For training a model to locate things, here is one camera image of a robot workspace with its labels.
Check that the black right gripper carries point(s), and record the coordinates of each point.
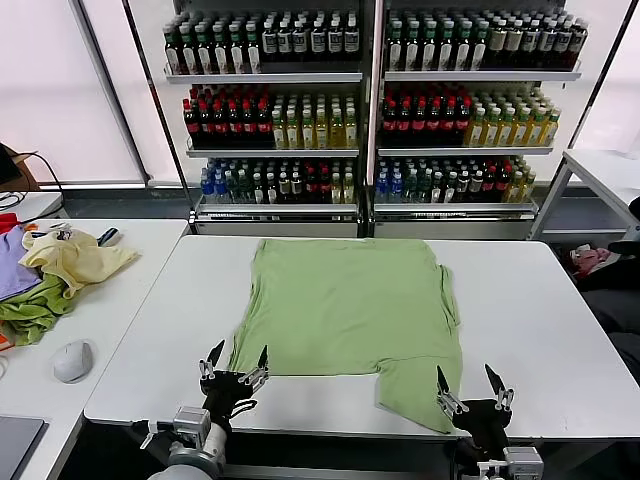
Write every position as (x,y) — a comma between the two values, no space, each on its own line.
(482,422)

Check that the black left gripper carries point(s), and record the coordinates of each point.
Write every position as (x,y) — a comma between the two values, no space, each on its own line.
(225,392)

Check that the light green t-shirt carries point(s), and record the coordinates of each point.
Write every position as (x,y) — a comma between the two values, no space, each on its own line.
(350,300)

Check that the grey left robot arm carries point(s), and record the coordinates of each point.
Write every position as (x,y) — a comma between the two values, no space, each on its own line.
(200,460)

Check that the pink clothes pile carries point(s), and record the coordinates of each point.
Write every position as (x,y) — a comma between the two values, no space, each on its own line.
(590,257)

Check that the grey white computer mouse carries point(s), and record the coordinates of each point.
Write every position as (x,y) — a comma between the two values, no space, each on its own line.
(72,362)

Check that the dark fabric heap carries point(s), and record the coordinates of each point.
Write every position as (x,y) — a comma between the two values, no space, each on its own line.
(615,300)

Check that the green soda bottle white cap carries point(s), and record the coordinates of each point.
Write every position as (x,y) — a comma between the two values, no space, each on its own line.
(232,190)
(411,190)
(245,190)
(425,190)

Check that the blue water bottle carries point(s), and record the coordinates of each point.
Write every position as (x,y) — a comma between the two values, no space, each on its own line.
(396,190)
(220,190)
(205,190)
(382,190)

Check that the dark drink bottle white cap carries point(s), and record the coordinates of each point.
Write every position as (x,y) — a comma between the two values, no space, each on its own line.
(285,190)
(476,190)
(463,190)
(272,190)
(258,190)
(297,190)

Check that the blue black handheld tool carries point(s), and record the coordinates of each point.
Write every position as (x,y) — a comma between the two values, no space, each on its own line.
(109,236)

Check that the pale yellow garment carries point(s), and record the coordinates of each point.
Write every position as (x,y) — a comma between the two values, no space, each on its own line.
(85,262)

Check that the small red label cola bottle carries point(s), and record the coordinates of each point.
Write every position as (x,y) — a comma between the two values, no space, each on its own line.
(311,189)
(489,189)
(325,189)
(502,189)

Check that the small yellow drink bottle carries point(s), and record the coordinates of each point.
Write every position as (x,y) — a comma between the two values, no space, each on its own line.
(515,191)
(337,191)
(528,191)
(349,191)

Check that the clear drink bottle white cap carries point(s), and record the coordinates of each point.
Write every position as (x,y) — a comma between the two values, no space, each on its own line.
(437,190)
(450,190)

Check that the crumpled green garment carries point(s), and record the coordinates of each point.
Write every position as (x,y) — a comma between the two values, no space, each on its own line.
(30,312)

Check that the dark grey laptop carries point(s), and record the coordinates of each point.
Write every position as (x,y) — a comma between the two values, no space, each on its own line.
(17,445)

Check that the orange item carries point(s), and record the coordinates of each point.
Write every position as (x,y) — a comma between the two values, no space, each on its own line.
(4,340)

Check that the purple garment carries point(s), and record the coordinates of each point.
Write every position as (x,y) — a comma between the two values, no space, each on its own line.
(12,270)

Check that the red cap cola bottle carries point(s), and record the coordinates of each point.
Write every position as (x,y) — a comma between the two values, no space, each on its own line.
(463,125)
(263,125)
(389,125)
(249,125)
(404,125)
(190,125)
(205,125)
(449,125)
(235,125)
(434,125)
(419,125)
(220,125)

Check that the thin black metal pole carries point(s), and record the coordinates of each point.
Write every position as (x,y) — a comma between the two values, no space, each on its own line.
(158,110)
(598,75)

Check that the red garment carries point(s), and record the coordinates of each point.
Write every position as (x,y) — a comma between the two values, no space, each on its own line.
(6,222)

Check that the brown cardboard box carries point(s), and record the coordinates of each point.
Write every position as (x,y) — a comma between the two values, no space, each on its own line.
(27,167)

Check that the metal drinks shelf unit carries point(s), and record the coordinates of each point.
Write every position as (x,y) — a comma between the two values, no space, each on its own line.
(265,77)
(480,76)

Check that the green cap dark juice bottle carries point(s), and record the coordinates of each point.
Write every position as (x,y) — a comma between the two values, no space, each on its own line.
(463,50)
(395,50)
(446,50)
(480,50)
(412,50)
(204,52)
(236,52)
(253,52)
(173,52)
(188,52)
(429,50)
(220,52)

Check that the white cap black tea bottle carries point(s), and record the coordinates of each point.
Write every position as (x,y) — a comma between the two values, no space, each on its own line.
(284,42)
(318,42)
(270,42)
(335,41)
(351,41)
(300,42)

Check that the beige label dark bottle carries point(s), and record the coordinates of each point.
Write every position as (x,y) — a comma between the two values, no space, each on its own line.
(497,45)
(513,45)

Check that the dark bottle white label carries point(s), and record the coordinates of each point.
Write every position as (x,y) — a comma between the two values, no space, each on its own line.
(563,45)
(530,45)
(546,45)
(579,44)

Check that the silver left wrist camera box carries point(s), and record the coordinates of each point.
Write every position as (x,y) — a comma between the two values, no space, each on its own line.
(192,425)

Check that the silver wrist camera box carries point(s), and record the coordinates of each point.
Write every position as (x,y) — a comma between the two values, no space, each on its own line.
(192,425)
(522,462)

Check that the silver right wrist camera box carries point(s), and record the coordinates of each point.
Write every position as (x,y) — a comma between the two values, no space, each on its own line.
(522,462)

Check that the white metal frame table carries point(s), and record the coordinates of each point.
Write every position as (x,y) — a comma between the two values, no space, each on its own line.
(552,200)

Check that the grey window frame bar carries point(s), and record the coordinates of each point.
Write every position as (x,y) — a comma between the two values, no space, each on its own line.
(112,95)

